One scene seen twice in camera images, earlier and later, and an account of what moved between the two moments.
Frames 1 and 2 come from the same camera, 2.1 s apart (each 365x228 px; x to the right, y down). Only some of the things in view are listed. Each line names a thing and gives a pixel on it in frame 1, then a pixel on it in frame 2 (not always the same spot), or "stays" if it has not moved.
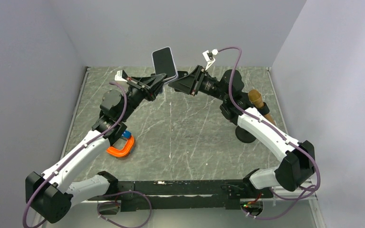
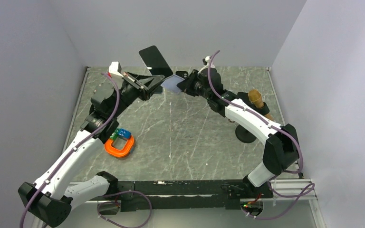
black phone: (164, 63) -> (153, 59)
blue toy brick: (127, 134) stays
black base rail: (185, 194) stays
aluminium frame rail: (305, 192) stays
